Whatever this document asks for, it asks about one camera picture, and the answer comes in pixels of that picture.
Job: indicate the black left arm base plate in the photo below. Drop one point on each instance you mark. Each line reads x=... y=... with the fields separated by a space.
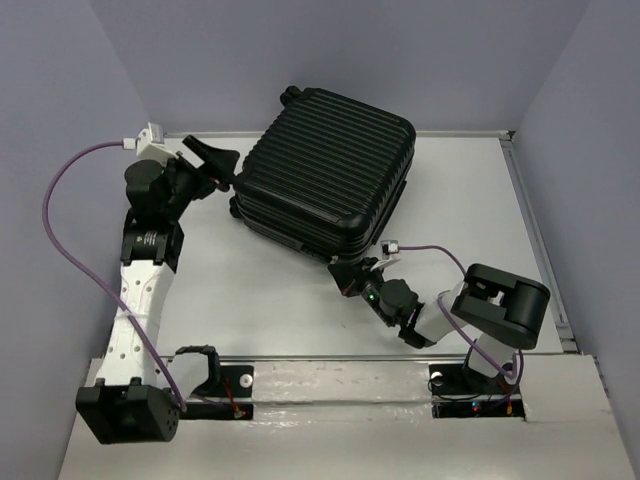
x=227 y=397

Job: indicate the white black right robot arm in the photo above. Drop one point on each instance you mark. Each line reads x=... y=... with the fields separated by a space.
x=497 y=313

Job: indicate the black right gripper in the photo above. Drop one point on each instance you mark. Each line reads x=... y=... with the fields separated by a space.
x=346 y=275

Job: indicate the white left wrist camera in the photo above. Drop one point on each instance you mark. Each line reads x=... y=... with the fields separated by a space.
x=149 y=144

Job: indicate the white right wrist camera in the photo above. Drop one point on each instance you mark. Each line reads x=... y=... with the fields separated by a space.
x=391 y=255

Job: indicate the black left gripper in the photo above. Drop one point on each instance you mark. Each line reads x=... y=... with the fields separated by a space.
x=220 y=167

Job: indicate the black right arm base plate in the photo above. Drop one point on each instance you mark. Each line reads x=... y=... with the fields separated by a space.
x=460 y=393

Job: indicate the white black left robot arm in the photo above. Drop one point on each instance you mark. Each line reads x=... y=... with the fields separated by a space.
x=136 y=397

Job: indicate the black ribbed hard suitcase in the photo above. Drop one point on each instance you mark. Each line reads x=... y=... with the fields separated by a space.
x=325 y=176

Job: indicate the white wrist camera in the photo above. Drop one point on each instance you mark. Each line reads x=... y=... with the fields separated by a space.
x=391 y=255
x=149 y=144

